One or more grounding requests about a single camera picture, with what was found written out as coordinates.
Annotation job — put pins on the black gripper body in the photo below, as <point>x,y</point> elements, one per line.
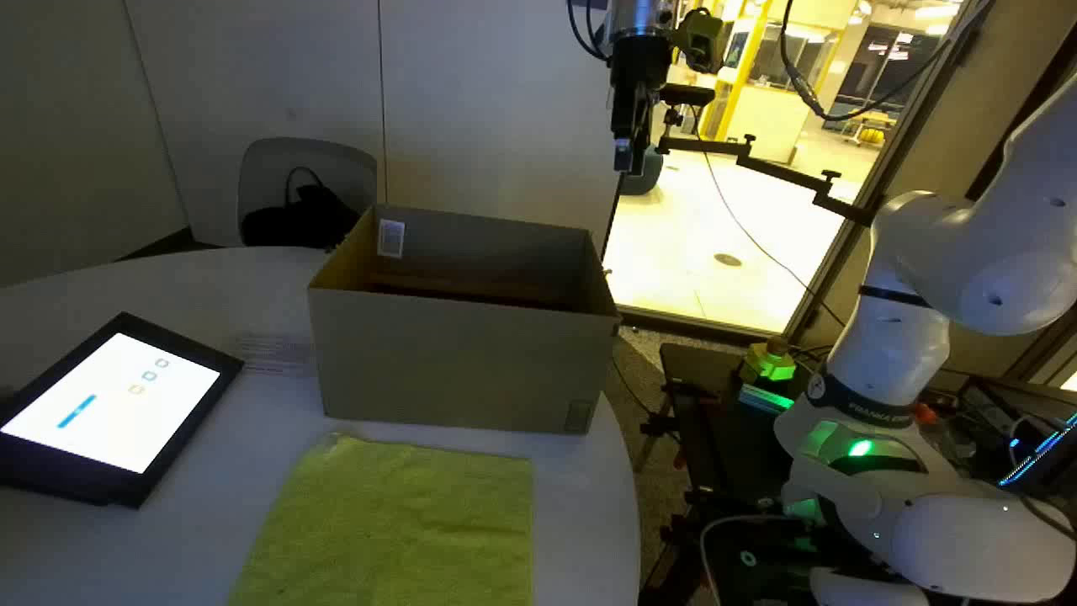
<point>637,40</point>

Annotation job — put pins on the yellow-green microfiber towel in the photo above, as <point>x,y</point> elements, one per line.
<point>381,524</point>

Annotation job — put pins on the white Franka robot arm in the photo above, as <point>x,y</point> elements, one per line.
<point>1002,265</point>

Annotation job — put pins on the robot base controller with lights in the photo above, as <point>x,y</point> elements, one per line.
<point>767,379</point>

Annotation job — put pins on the brown cardboard box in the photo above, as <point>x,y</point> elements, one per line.
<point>461,320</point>

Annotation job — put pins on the black tablet with lit screen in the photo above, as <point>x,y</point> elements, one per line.
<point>113,415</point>

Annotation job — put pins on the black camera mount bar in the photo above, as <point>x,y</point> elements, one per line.
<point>744,155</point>

